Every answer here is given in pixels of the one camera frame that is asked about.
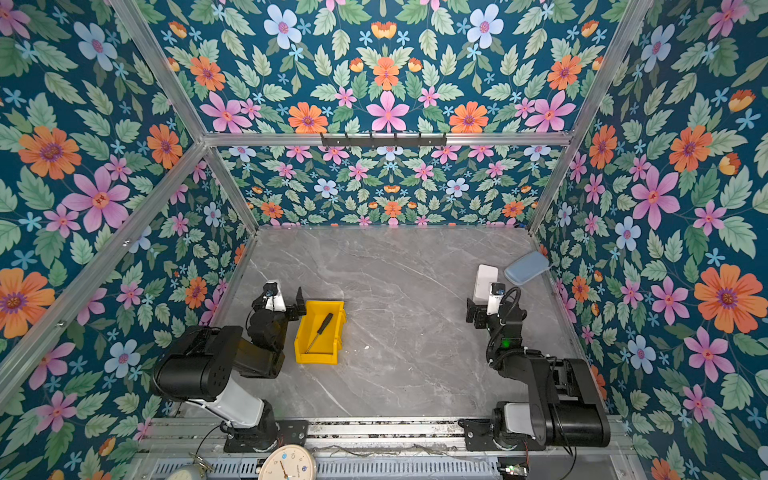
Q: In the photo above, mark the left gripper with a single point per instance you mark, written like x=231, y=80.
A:
x=289, y=315

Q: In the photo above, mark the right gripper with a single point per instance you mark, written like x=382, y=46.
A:
x=481, y=311

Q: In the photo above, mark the black handled screwdriver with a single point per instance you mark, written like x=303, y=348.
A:
x=323, y=326

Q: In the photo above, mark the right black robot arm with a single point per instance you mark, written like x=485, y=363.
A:
x=564, y=407

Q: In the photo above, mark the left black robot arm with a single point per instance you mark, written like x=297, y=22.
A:
x=197, y=370

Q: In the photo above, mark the yellow plastic bin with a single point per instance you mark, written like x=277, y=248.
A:
x=327, y=349

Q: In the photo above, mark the white rectangular block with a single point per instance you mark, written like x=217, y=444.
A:
x=486, y=275

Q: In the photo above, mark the blue grey sponge pad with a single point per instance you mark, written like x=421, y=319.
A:
x=526, y=268

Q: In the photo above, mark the white round clock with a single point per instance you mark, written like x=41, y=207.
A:
x=289, y=462

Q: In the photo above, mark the black hook rack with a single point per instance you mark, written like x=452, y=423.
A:
x=371, y=140

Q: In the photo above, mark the metal dome bell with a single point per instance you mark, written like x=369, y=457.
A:
x=195, y=471

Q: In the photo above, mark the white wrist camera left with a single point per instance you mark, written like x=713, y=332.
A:
x=275, y=300

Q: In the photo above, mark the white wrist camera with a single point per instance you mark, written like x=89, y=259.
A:
x=275, y=300
x=496, y=296

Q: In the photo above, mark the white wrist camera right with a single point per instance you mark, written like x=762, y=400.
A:
x=496, y=296

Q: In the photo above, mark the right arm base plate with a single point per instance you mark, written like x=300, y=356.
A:
x=485, y=434

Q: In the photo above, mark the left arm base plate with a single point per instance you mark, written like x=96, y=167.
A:
x=268, y=437

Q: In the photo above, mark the aluminium mounting rail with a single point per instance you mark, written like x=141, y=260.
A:
x=330, y=437

